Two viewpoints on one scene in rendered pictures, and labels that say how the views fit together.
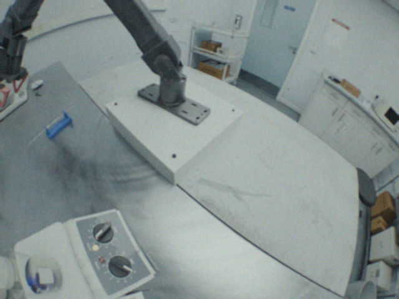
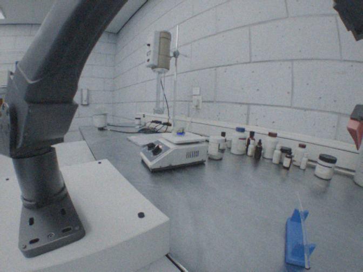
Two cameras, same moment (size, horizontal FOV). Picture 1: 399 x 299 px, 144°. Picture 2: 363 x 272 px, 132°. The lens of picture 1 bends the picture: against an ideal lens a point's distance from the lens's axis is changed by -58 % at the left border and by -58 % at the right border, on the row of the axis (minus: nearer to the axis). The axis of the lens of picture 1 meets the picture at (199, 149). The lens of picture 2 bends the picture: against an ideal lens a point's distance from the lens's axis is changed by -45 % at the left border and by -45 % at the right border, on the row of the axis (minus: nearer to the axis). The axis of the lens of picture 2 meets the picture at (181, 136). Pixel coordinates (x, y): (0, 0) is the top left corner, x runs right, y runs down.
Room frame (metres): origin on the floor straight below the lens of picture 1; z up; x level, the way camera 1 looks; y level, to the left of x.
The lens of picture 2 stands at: (0.38, 0.31, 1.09)
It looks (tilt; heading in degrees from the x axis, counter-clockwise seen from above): 11 degrees down; 197
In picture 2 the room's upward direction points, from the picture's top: 2 degrees clockwise
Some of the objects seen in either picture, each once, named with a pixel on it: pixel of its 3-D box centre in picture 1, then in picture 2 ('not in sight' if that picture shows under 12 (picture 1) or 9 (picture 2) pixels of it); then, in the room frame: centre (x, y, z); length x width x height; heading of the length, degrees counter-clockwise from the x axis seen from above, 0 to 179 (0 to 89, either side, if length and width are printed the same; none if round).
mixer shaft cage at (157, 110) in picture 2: not in sight; (159, 92); (-0.37, -0.06, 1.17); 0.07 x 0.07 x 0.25
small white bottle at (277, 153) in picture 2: not in sight; (277, 154); (-0.18, 0.53, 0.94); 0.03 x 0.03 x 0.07
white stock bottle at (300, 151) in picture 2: not in sight; (300, 154); (-0.18, 0.63, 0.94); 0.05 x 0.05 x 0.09
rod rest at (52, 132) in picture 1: (57, 123); (300, 232); (0.21, 0.45, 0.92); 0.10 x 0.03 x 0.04; 163
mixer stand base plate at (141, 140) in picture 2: not in sight; (156, 137); (-0.36, -0.06, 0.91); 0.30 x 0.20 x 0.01; 149
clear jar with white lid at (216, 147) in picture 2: not in sight; (216, 147); (-0.17, 0.28, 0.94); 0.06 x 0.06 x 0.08
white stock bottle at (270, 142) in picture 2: not in sight; (270, 144); (-0.25, 0.52, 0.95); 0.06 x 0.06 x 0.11
